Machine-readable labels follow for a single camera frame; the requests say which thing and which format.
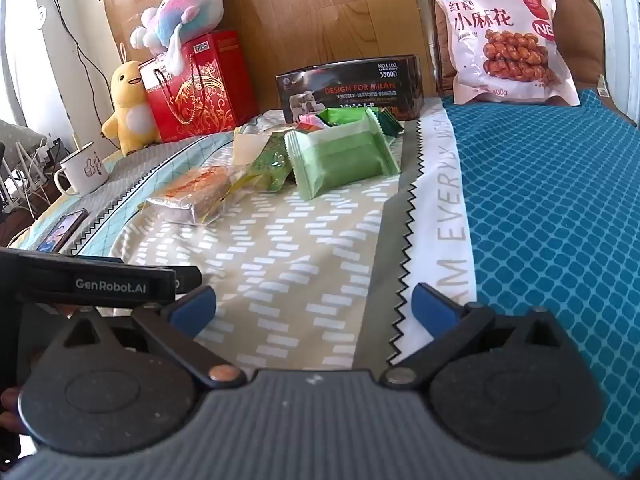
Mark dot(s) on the light green snack packet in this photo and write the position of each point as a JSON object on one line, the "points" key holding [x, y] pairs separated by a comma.
{"points": [[345, 160]]}

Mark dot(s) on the brown cushion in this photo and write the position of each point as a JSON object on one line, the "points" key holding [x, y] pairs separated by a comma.
{"points": [[592, 35]]}

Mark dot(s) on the large pink dough-twist snack bag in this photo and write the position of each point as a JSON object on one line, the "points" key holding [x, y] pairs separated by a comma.
{"points": [[505, 42]]}

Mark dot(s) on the white router with antennas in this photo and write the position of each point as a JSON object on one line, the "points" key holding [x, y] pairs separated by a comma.
{"points": [[15, 175]]}

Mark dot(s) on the person's left hand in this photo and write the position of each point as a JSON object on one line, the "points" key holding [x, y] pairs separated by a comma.
{"points": [[9, 410]]}

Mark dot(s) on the smartphone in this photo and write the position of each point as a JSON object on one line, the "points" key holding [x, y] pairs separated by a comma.
{"points": [[62, 232]]}

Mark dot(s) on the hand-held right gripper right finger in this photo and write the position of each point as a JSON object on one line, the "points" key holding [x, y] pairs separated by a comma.
{"points": [[433, 306]]}

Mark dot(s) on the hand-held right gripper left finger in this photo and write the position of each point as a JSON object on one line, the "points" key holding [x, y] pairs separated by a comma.
{"points": [[192, 306]]}

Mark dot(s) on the teal lattice-pattern blanket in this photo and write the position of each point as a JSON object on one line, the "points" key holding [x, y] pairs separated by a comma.
{"points": [[560, 240]]}

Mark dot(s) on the dark green snack packet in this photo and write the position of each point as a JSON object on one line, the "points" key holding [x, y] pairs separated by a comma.
{"points": [[389, 124]]}

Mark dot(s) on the pastel unicorn plush toy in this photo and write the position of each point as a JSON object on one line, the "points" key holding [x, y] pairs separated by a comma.
{"points": [[185, 12]]}

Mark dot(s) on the grey pillow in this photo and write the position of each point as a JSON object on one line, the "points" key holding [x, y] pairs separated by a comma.
{"points": [[20, 135]]}

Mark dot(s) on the green zigzag-edged snack packet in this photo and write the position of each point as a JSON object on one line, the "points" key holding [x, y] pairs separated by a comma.
{"points": [[267, 162]]}

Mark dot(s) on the bright green small snack packet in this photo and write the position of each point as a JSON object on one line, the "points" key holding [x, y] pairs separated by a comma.
{"points": [[335, 116]]}

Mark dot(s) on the small pink snack packet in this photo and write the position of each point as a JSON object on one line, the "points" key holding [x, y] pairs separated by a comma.
{"points": [[309, 121]]}

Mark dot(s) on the white enamel mug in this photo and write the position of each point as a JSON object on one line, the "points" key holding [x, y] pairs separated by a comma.
{"points": [[85, 170]]}

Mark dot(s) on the light blue checked quilt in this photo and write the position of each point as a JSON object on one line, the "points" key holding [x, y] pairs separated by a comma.
{"points": [[130, 175]]}

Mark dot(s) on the clear-wrapped orange snack bar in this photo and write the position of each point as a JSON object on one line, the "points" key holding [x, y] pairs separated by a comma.
{"points": [[192, 195]]}

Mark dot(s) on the beige dashed-print bedsheet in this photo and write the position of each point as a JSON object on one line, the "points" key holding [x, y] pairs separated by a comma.
{"points": [[300, 240]]}

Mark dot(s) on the cream snack packet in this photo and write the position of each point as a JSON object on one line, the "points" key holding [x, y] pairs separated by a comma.
{"points": [[250, 146]]}

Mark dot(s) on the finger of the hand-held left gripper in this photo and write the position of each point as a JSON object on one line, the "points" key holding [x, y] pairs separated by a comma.
{"points": [[189, 277]]}

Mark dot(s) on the wooden headboard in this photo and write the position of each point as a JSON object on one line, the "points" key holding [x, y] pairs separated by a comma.
{"points": [[320, 15]]}

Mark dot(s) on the yellow duck plush toy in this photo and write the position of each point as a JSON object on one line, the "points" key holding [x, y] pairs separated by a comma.
{"points": [[127, 110]]}

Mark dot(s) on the black printed cardboard box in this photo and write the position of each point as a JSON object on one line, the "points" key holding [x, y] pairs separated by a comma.
{"points": [[350, 87]]}

